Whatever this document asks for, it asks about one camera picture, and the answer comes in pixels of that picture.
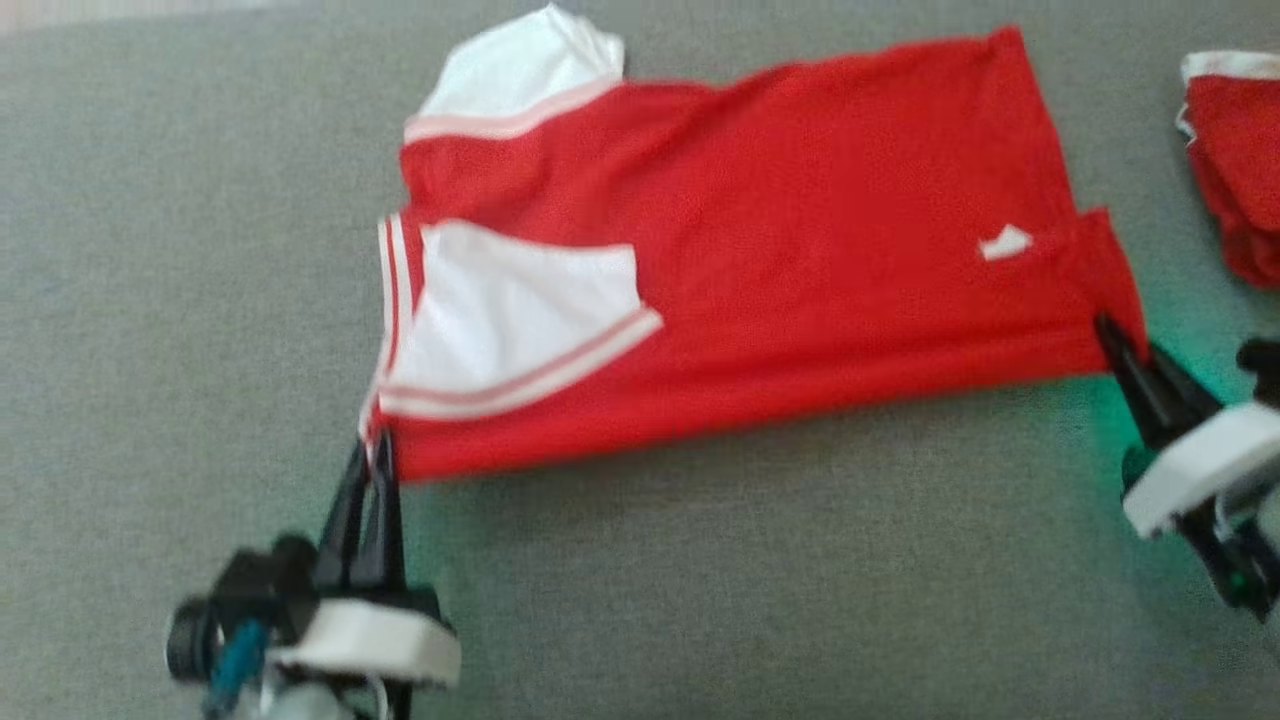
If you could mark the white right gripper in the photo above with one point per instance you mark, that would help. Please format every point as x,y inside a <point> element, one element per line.
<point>1210,460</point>

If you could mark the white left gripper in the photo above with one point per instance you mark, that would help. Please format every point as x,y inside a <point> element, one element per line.
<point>380,640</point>

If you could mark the red shorts with white waistband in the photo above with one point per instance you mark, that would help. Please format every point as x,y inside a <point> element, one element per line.
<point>1240,160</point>

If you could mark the red and white basketball jersey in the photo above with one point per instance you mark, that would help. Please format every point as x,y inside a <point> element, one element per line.
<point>780,250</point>

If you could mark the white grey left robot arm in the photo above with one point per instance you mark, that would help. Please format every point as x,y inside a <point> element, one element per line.
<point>300,703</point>

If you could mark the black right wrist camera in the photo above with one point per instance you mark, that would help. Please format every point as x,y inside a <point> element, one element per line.
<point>1262,370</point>

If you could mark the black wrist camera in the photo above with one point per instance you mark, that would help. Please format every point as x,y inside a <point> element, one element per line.
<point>255,590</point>
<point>1262,370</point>

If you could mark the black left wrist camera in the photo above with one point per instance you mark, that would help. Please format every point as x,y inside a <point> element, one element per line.
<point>255,590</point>

